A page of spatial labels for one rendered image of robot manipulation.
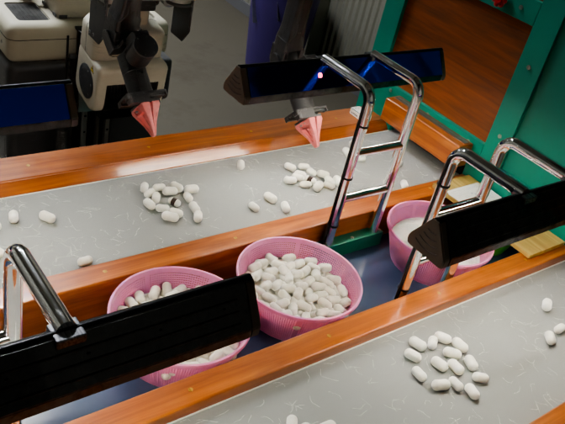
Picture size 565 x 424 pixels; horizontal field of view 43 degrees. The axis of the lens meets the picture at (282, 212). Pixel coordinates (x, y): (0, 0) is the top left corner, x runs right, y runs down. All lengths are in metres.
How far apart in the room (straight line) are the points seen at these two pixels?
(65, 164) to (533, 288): 1.12
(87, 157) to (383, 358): 0.83
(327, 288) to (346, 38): 3.07
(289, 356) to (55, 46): 1.41
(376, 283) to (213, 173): 0.49
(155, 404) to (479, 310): 0.76
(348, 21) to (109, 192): 2.96
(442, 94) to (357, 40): 2.30
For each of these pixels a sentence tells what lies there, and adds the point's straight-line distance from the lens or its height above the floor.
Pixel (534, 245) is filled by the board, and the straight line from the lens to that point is 1.87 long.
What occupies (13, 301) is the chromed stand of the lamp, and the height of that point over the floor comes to 1.03.
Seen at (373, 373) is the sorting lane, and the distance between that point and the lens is 1.37.
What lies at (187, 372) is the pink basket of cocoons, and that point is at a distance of 1.27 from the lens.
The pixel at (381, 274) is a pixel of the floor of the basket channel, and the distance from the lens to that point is 1.73.
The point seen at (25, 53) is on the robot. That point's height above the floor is 0.72.
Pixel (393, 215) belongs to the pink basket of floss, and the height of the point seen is 0.75.
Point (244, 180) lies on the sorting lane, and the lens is 1.81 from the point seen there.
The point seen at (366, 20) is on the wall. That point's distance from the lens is 4.33.
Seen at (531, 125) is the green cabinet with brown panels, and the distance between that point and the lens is 1.96.
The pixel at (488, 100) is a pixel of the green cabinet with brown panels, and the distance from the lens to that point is 2.03.
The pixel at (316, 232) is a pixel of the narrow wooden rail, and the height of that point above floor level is 0.74.
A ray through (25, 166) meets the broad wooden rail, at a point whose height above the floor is 0.77.
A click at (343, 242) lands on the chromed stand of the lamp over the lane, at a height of 0.71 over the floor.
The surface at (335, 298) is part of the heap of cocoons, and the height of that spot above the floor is 0.74.
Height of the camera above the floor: 1.67
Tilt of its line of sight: 33 degrees down
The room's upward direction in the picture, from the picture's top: 14 degrees clockwise
